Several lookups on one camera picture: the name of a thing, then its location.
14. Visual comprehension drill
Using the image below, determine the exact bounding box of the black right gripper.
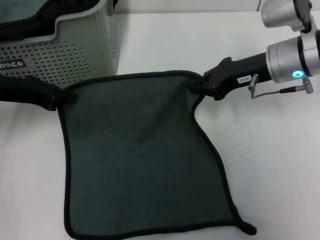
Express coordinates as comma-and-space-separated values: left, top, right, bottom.
190, 51, 273, 101

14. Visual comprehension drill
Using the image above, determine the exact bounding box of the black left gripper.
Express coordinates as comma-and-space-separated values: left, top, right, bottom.
0, 74, 79, 112

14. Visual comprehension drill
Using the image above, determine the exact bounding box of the green towel with black edge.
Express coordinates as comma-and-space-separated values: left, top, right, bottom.
56, 70, 258, 239

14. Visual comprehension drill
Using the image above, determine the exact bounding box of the black brand label on box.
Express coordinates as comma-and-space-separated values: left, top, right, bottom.
0, 59, 28, 72

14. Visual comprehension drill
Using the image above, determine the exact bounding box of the grey perforated plastic storage box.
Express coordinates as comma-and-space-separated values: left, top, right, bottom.
0, 0, 123, 88

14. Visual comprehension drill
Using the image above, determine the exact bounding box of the dark green folded towel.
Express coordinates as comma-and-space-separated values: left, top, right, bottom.
0, 0, 101, 39

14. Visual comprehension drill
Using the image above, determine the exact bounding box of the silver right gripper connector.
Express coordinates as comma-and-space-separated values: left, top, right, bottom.
247, 73, 260, 92

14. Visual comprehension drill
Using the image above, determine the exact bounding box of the grey right wrist cable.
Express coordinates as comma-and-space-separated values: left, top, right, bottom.
250, 87, 305, 100

